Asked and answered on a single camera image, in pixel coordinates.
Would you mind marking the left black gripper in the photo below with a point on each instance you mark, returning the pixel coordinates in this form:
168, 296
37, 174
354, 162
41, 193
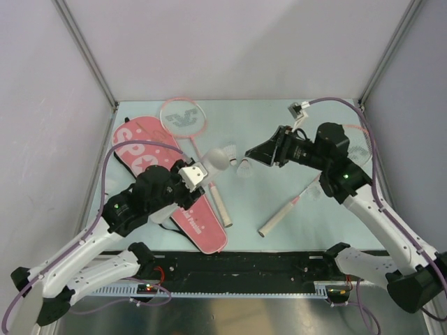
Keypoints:
188, 198

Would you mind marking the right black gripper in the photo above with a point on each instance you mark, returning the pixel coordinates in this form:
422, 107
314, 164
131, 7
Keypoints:
280, 142

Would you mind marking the translucent shuttlecock tube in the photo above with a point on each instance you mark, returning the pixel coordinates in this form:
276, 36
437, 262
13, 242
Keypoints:
216, 161

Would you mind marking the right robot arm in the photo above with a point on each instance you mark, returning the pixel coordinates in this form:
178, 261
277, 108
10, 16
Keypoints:
413, 273

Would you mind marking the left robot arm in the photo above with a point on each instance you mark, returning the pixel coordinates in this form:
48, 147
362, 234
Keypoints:
66, 278

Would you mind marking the left pink badminton racket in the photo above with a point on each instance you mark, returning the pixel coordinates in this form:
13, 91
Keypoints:
183, 118

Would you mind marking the pink racket cover bag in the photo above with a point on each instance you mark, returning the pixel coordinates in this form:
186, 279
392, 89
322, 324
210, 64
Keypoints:
199, 223

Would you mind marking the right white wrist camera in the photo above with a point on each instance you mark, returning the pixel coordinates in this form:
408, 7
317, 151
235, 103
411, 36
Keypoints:
299, 113

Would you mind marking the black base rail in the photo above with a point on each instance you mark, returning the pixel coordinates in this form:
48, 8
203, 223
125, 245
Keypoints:
266, 272

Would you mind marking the right aluminium frame post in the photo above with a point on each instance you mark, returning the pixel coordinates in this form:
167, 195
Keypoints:
397, 38

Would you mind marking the aluminium frame post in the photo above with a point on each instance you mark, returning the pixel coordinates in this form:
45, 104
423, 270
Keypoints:
397, 38
84, 49

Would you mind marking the left aluminium frame post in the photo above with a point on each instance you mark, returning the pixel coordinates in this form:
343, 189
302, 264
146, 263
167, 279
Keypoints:
84, 49

